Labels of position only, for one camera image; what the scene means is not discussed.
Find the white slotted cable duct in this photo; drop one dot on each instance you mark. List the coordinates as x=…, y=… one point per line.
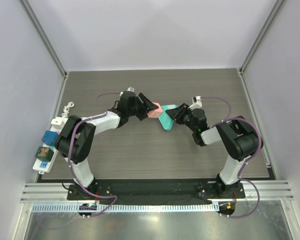
x=95, y=208

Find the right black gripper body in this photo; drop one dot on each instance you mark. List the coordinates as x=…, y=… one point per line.
x=181, y=114

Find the blue cube socket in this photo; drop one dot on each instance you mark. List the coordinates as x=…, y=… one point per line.
x=49, y=138

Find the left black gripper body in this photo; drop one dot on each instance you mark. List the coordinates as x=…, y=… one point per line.
x=134, y=110

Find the right aluminium frame post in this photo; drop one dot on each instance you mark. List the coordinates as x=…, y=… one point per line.
x=275, y=10

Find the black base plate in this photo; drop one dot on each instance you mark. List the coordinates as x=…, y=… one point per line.
x=164, y=192

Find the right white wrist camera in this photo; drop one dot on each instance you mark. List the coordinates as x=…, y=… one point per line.
x=196, y=103

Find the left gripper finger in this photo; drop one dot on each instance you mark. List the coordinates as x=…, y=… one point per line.
x=146, y=103
x=142, y=113

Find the left aluminium frame post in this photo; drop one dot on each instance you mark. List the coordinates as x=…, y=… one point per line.
x=42, y=35

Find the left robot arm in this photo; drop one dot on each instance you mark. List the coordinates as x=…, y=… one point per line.
x=75, y=140

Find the dark green cube socket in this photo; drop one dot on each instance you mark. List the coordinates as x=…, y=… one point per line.
x=44, y=154

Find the teal triangular socket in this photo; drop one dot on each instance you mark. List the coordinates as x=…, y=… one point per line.
x=164, y=119

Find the white power strip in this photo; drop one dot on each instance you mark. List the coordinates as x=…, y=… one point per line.
x=41, y=167

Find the aluminium frame post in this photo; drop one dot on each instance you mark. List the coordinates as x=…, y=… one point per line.
x=42, y=35
x=275, y=10

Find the aluminium front rail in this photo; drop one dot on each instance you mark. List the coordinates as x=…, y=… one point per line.
x=269, y=190

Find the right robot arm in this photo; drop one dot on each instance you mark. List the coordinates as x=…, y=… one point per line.
x=240, y=138

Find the pink cube socket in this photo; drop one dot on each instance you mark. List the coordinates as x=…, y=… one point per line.
x=154, y=114

